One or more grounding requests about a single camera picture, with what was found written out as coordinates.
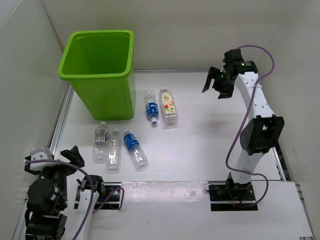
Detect clear bottle blue white label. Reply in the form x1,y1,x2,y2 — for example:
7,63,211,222
92,121,109,164

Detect blue label water bottle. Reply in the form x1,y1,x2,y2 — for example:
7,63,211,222
123,130,148,170

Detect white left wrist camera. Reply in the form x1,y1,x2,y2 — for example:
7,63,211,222
30,146,54,161

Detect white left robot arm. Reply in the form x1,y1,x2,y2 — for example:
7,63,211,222
24,146,105,240

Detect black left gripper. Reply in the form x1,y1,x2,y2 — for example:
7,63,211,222
25,144,84,208

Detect green plastic bin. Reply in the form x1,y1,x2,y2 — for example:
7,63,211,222
57,29,136,121

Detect white label juice bottle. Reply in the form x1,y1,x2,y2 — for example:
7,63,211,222
158,87,179,126

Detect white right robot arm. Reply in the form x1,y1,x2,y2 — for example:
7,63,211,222
202,47,285,200

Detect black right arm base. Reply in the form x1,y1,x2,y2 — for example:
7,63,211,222
203,182,258,212

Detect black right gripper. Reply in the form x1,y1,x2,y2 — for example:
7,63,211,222
202,67,235,100

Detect clear unlabelled plastic bottle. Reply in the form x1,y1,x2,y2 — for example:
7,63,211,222
105,128,121,173

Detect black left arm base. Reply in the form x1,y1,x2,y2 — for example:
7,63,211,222
94,182,124,211

